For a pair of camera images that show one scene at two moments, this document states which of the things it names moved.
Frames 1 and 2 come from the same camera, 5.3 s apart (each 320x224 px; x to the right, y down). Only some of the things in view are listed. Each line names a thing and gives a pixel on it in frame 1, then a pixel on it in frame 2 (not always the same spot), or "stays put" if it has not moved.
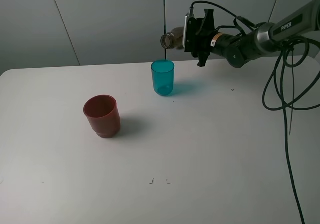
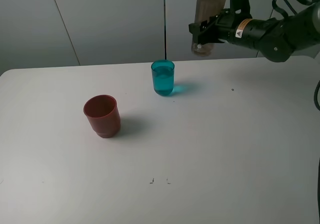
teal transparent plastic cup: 163,73 stays put
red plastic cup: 103,113 stays put
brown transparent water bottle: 173,40 → 210,1
